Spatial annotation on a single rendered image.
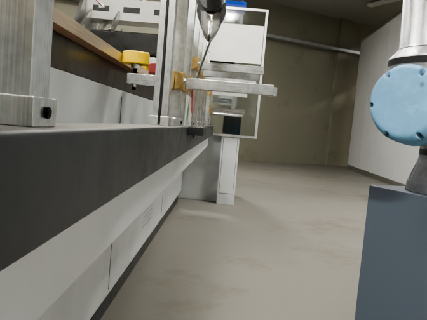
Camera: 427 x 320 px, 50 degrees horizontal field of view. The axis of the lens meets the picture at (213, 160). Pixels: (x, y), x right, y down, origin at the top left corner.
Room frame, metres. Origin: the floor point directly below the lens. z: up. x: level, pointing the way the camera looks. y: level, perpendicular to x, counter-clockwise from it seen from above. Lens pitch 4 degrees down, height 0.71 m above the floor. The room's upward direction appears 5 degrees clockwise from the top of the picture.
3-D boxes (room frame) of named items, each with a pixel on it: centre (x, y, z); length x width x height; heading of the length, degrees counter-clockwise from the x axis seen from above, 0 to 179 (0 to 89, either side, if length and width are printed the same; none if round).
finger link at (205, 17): (1.47, 0.06, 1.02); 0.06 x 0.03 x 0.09; 179
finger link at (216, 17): (1.47, 0.03, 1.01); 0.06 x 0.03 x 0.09; 179
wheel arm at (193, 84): (1.38, 0.06, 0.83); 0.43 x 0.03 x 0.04; 89
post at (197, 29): (1.84, 0.12, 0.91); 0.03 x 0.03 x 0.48; 89
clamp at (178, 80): (1.37, 0.13, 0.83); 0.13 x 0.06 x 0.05; 179
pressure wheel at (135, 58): (1.39, 0.26, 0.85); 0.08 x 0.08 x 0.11
